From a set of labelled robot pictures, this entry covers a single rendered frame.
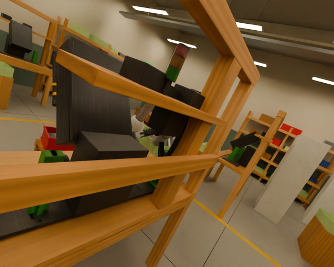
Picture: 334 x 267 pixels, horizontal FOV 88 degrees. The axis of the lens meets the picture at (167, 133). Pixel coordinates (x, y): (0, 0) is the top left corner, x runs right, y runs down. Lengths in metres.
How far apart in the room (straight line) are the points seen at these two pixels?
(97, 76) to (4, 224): 0.66
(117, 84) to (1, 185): 0.31
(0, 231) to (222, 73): 1.12
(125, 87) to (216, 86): 0.61
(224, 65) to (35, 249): 1.11
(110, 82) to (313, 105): 7.85
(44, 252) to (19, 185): 0.41
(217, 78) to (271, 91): 7.17
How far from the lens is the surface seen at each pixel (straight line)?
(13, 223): 0.91
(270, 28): 6.68
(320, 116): 8.05
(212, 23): 0.78
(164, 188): 1.12
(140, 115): 1.91
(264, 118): 7.43
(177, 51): 0.70
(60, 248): 0.87
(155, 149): 2.08
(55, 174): 0.50
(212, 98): 0.98
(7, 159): 1.24
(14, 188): 0.49
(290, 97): 8.07
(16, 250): 0.86
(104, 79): 0.44
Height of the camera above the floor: 1.56
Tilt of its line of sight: 12 degrees down
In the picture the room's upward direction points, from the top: 25 degrees clockwise
